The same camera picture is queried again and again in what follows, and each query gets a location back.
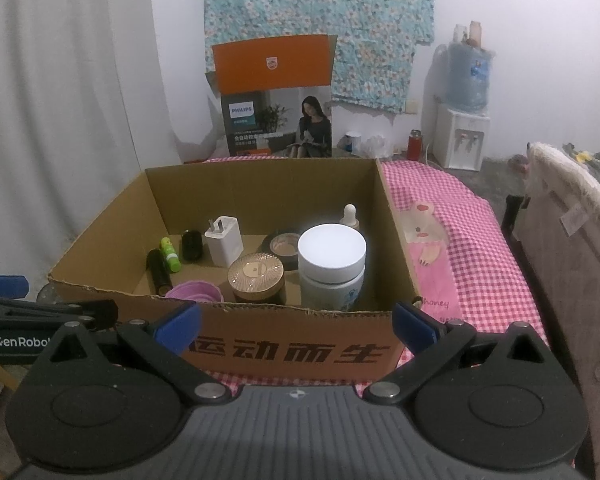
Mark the red thermos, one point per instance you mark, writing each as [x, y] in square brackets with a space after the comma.
[415, 146]

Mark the green lip balm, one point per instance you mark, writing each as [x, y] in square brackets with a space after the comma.
[171, 257]

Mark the appliance box with orange flap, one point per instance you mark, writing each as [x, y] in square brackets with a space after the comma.
[270, 65]

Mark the wall socket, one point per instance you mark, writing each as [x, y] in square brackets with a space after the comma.
[412, 106]

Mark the white jar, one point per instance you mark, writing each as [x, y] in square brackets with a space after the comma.
[330, 250]

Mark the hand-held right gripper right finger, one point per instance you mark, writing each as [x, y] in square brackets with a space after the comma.
[415, 327]

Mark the brown cardboard box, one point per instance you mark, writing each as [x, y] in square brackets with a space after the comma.
[280, 190]

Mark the blue water jug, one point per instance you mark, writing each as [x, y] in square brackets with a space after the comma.
[467, 80]

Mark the white curtain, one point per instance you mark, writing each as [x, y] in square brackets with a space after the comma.
[55, 110]

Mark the small bottle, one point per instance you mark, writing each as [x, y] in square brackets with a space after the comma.
[475, 33]
[460, 35]

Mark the pink checkered cloth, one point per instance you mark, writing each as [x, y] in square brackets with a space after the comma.
[480, 240]

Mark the glass dropper bottle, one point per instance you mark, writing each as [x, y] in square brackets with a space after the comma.
[350, 215]

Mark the white water dispenser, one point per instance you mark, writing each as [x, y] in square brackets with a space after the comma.
[450, 135]

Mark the white cup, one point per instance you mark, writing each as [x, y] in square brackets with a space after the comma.
[352, 142]

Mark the gold lid jar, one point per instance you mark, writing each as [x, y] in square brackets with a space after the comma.
[255, 272]

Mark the black key fob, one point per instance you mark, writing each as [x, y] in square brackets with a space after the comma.
[192, 246]

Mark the blue floral cloth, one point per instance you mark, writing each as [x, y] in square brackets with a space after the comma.
[355, 20]

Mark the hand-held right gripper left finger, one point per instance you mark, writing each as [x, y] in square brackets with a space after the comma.
[182, 327]

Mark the white plastic bag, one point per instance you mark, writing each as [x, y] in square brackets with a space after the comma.
[375, 146]

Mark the black lipstick tube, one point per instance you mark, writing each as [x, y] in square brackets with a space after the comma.
[159, 272]

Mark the round powder compact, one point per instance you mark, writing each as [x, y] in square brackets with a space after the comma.
[282, 246]

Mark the white fluffy blanket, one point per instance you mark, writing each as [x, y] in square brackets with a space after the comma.
[565, 185]

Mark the white charger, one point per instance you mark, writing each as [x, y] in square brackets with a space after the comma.
[227, 242]

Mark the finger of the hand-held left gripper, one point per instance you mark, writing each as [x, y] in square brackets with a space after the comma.
[80, 315]
[0, 286]

